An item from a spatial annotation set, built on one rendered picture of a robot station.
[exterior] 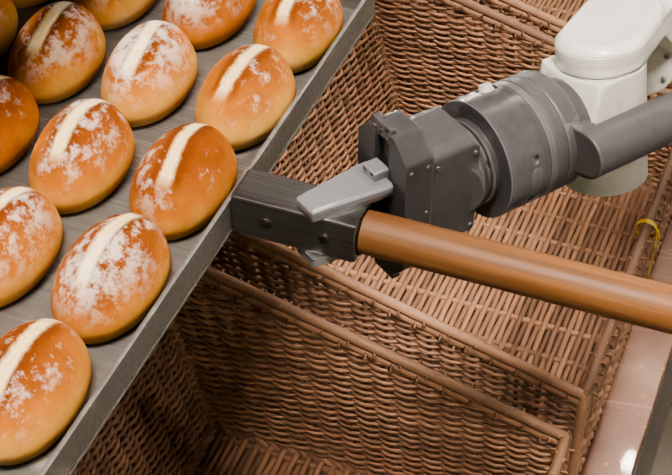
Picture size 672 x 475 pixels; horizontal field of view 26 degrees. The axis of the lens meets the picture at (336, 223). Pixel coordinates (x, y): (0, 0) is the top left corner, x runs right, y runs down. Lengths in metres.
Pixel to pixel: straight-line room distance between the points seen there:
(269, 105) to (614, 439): 0.76
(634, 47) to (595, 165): 0.09
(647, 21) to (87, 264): 0.44
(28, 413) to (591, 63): 0.46
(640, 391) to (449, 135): 0.81
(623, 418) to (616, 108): 0.70
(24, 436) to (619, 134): 0.45
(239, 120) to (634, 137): 0.28
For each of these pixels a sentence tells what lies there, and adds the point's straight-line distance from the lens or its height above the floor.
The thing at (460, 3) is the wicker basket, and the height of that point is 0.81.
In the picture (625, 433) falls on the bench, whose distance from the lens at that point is 1.68.
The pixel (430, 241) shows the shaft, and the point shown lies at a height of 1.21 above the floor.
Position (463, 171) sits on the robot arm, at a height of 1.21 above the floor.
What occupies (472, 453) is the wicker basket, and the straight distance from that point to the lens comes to 1.52.
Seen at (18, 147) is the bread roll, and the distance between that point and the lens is 1.05.
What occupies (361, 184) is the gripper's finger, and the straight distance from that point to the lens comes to 0.96.
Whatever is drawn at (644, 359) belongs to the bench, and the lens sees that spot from 1.77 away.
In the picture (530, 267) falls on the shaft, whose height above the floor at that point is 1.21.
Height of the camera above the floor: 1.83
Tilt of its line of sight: 41 degrees down
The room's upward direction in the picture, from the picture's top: straight up
